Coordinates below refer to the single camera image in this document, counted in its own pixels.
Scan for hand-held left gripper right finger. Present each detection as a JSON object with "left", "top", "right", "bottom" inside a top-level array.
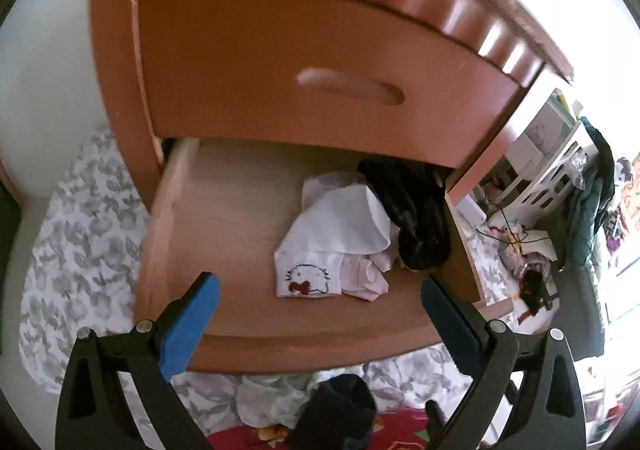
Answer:
[{"left": 421, "top": 275, "right": 586, "bottom": 450}]

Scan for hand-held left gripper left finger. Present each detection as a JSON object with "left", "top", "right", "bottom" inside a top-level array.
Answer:
[{"left": 55, "top": 271, "right": 222, "bottom": 450}]

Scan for pink underwear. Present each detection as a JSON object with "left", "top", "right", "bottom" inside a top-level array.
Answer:
[{"left": 339, "top": 250, "right": 391, "bottom": 302}]

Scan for black underwear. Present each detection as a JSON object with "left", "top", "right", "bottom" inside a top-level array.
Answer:
[
  {"left": 287, "top": 372, "right": 378, "bottom": 450},
  {"left": 357, "top": 157, "right": 451, "bottom": 271}
]

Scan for white cat print underwear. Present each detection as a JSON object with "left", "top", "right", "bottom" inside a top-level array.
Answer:
[{"left": 274, "top": 183, "right": 393, "bottom": 299}]

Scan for closed wooden drawer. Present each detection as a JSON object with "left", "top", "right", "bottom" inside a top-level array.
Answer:
[{"left": 137, "top": 0, "right": 531, "bottom": 171}]

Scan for black toy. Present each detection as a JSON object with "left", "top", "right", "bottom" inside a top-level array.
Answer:
[{"left": 517, "top": 270, "right": 558, "bottom": 316}]

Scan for red printed blanket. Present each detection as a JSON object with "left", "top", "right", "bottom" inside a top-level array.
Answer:
[{"left": 207, "top": 407, "right": 436, "bottom": 450}]

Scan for white notebook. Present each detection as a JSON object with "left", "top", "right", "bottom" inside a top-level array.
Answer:
[{"left": 522, "top": 243, "right": 558, "bottom": 263}]

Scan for grey cushion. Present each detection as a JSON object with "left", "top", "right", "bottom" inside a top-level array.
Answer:
[{"left": 545, "top": 225, "right": 608, "bottom": 361}]

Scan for grey floral bedspread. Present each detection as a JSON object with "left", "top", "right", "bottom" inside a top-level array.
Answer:
[{"left": 17, "top": 127, "right": 516, "bottom": 431}]

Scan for teal jacket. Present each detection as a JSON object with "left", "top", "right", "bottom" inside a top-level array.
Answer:
[{"left": 567, "top": 117, "right": 618, "bottom": 271}]

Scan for black and white plush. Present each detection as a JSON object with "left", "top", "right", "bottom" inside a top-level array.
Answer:
[{"left": 615, "top": 157, "right": 635, "bottom": 191}]

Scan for wooden nightstand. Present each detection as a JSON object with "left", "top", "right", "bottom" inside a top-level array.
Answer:
[{"left": 75, "top": 0, "right": 576, "bottom": 376}]

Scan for black cable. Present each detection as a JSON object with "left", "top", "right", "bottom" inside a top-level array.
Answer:
[{"left": 477, "top": 210, "right": 551, "bottom": 246}]

